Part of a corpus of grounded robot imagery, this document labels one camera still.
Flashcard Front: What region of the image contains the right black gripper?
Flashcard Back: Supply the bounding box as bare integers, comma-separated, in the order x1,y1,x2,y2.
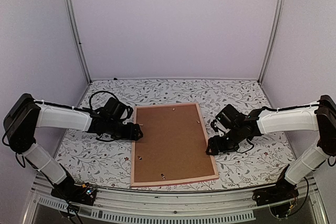
206,126,243,156

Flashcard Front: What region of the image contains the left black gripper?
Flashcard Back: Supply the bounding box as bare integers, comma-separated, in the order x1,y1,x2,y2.
106,119,143,141

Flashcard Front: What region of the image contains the brown backing board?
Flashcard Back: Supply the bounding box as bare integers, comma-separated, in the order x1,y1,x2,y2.
133,104,216,183

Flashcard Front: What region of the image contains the pink wooden picture frame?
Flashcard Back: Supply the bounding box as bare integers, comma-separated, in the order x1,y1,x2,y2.
130,102,219,188

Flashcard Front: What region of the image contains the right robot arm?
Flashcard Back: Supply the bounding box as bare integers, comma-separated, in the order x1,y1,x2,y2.
206,95,335,205

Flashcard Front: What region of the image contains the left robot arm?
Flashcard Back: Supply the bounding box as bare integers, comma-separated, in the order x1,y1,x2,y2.
3,93,143,200

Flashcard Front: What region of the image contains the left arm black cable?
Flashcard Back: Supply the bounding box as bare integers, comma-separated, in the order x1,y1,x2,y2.
88,90,119,112

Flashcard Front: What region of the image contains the front aluminium rail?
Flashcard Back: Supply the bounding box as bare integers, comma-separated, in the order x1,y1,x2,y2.
23,185,329,223

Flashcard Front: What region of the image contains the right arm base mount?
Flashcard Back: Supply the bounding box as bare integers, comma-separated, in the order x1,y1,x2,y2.
252,185,299,219

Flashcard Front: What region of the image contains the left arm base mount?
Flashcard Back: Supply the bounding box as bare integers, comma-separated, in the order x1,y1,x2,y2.
51,183,97,206

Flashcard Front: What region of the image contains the right aluminium post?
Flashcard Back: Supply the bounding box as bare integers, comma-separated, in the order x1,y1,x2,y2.
258,0,285,85

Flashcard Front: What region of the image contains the aluminium post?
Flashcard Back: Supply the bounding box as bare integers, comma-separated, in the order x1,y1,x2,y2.
258,0,285,85
64,0,92,84

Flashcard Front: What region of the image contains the left aluminium post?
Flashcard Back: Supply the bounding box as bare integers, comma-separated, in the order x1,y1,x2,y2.
64,0,92,84

